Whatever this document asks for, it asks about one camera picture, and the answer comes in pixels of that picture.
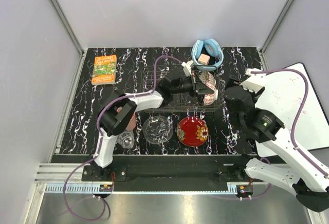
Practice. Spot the blue triangle patterned bowl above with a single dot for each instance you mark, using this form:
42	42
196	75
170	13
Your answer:
210	98

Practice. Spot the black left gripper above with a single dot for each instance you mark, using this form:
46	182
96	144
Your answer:
195	86

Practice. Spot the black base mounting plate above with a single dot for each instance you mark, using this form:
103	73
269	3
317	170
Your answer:
167	173

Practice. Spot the clear glass bowl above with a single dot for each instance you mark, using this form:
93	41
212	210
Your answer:
157	130

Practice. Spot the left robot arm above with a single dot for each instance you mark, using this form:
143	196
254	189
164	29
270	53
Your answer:
115	115

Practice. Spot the pink plastic cup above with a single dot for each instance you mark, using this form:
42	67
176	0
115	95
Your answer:
132	123

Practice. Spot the wire dish rack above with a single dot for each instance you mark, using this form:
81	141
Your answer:
154	80

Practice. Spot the clear drinking glass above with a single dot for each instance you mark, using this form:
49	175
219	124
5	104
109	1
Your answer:
126	139

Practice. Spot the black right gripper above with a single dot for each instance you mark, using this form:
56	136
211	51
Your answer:
232	81

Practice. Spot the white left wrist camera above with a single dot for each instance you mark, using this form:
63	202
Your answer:
187	67

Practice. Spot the orange green paperback book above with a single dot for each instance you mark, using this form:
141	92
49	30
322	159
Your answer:
104	71

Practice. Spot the pink cube die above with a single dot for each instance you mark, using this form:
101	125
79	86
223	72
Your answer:
203	59

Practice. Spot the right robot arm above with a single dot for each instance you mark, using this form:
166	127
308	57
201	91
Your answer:
307	179

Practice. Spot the light blue headphones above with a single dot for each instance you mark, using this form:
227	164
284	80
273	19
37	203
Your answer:
209	47

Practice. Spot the red floral plate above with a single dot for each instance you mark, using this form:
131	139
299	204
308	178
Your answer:
192	131

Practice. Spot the brown floral patterned bowl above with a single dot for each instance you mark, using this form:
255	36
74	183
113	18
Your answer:
207	78

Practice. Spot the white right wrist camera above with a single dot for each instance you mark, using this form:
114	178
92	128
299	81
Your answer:
254	84

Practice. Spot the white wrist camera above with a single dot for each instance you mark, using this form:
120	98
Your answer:
254	84
187	67

